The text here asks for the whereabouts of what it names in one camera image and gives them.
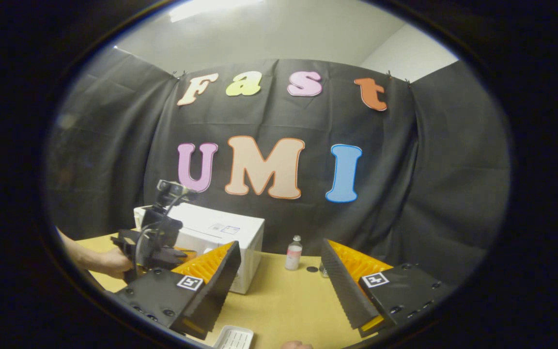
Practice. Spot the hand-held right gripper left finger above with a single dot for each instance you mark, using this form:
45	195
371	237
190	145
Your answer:
221	286

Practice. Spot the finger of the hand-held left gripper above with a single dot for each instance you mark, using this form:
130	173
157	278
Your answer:
175	254

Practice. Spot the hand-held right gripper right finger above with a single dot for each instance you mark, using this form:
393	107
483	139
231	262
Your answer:
339	286

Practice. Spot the white microwave oven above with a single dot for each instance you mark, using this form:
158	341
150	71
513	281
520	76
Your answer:
221	232

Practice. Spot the white toaster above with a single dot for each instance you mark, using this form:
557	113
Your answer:
137	215

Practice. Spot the white plastic tray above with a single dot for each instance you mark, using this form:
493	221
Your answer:
234	338

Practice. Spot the small clear pink-label bottle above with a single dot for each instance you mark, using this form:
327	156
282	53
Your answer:
293	257

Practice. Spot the black backdrop cloth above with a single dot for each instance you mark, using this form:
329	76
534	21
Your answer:
114	145

